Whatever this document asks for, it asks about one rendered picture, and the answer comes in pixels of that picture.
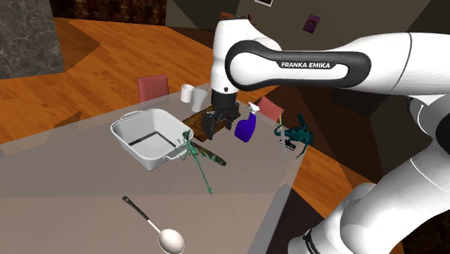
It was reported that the silver knife with black handle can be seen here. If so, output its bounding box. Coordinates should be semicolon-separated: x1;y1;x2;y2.
279;123;297;156

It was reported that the teal dragon figure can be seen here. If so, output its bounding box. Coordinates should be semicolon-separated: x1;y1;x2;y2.
273;113;316;160

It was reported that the purple wall picture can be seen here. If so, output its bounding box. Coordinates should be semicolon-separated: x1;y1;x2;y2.
303;14;321;35

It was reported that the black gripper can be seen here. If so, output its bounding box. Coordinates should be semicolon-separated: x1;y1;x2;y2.
201;89;242;141

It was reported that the green mantis figure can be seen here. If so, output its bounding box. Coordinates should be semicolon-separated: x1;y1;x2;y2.
177;128;228;196

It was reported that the clear glass cup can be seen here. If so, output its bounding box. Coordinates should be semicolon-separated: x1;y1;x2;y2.
190;87;209;113

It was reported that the white rectangular baking dish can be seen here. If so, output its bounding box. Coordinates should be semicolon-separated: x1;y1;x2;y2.
110;108;195;172

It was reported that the white mug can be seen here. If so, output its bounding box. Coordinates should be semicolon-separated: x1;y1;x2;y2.
180;84;196;104

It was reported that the brown wooden cutting board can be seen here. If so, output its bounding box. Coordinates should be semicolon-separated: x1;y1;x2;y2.
181;104;236;142

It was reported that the blue spray bottle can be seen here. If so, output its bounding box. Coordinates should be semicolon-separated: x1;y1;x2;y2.
234;102;261;144

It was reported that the white ladle with black handle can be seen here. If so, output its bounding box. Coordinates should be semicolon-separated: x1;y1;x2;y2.
121;196;186;254

